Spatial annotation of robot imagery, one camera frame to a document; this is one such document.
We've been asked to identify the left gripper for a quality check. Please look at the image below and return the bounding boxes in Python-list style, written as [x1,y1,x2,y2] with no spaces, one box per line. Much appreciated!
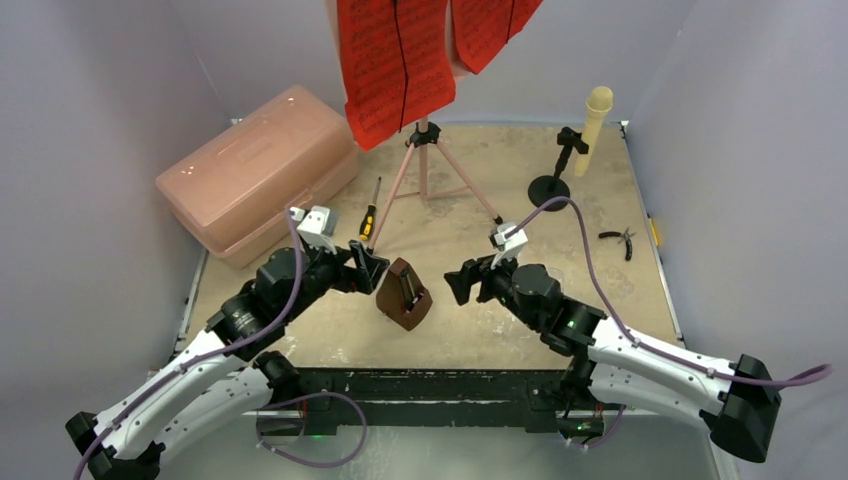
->
[281,236,388,322]

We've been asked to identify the brown metronome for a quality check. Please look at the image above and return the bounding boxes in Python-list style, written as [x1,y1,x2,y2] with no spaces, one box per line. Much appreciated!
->
[376,258,433,331]

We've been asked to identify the clear metronome cover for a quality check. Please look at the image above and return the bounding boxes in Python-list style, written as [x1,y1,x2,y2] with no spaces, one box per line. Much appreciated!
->
[546,266,564,284]

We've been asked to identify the black pliers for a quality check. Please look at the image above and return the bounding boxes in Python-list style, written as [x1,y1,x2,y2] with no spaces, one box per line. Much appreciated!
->
[597,227,635,262]

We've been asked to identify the cream microphone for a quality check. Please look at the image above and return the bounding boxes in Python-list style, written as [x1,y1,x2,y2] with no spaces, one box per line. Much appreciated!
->
[574,86,614,177]

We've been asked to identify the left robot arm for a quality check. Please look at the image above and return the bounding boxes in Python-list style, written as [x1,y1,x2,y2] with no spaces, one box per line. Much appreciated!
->
[65,240,389,479]

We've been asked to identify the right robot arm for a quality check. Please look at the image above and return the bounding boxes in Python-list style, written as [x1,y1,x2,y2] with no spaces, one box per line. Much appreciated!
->
[444,257,782,463]

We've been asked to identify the yellow black screwdriver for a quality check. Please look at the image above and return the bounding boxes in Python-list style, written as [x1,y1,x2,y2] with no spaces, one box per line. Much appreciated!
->
[358,176,382,242]

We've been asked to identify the black microphone stand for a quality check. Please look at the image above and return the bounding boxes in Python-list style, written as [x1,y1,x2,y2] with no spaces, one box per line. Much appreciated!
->
[527,127,589,207]

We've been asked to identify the pink tripod music stand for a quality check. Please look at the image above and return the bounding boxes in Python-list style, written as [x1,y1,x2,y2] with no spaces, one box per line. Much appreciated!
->
[367,116,503,252]

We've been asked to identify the pink plastic storage box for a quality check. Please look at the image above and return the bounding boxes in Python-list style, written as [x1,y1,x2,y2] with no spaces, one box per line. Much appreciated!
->
[155,85,360,269]

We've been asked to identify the red sheet music left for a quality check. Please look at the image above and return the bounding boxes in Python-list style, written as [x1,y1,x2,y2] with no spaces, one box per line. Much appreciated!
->
[335,0,456,151]

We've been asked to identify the red sheet music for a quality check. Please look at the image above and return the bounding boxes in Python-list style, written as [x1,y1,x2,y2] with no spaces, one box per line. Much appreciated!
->
[450,0,543,75]
[335,0,456,151]

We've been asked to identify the red sheet music right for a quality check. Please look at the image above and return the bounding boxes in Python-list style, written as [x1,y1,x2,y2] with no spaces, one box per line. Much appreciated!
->
[450,0,543,75]

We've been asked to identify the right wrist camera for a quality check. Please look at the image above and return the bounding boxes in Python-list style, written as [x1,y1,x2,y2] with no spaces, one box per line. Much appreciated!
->
[489,222,528,269]

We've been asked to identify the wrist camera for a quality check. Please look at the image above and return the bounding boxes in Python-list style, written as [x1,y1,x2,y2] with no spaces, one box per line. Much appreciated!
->
[489,222,528,269]
[289,206,339,254]

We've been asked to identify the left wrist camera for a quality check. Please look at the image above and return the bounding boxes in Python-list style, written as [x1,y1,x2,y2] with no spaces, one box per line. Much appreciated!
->
[289,206,339,254]

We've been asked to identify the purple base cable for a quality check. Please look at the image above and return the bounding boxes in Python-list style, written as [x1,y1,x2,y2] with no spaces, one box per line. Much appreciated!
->
[254,390,370,470]

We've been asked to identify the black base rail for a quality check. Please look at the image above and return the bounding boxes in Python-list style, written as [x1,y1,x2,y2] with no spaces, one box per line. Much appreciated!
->
[300,368,597,435]

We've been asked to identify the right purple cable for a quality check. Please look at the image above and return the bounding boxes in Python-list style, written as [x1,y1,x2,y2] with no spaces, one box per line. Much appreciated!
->
[506,195,833,390]

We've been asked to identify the aluminium frame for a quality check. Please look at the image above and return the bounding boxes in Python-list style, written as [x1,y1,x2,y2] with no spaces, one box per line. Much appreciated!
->
[119,248,740,480]

